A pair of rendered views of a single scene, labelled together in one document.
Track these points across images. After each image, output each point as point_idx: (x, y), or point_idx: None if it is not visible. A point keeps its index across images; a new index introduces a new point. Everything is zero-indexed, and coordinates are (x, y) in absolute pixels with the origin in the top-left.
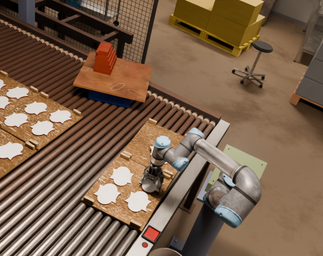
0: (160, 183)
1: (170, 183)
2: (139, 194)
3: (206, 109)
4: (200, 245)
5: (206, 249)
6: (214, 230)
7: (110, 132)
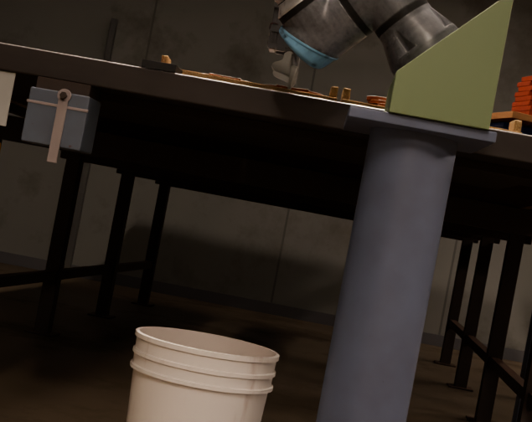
0: (290, 66)
1: (324, 98)
2: None
3: None
4: (330, 345)
5: (339, 371)
6: (357, 254)
7: None
